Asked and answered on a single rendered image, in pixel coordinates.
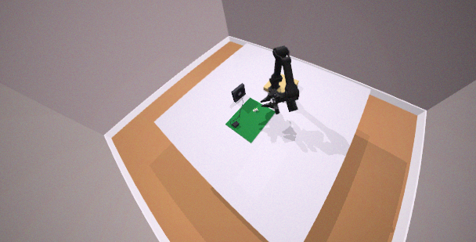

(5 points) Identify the black cooling fan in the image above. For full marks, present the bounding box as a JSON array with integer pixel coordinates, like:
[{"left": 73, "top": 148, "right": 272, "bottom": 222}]
[{"left": 231, "top": 83, "right": 246, "bottom": 103}]

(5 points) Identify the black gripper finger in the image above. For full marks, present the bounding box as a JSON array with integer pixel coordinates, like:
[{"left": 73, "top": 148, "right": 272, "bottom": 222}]
[
  {"left": 261, "top": 101, "right": 273, "bottom": 109},
  {"left": 260, "top": 94, "right": 271, "bottom": 103}
]

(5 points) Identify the green circuit board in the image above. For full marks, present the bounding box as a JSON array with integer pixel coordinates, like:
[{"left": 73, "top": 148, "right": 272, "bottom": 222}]
[{"left": 226, "top": 97, "right": 275, "bottom": 143}]

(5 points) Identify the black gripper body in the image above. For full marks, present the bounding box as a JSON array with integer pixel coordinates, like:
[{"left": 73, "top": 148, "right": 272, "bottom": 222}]
[{"left": 268, "top": 87, "right": 286, "bottom": 114}]

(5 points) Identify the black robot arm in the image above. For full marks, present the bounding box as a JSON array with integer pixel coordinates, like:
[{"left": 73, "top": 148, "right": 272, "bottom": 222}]
[{"left": 269, "top": 45, "right": 299, "bottom": 112}]

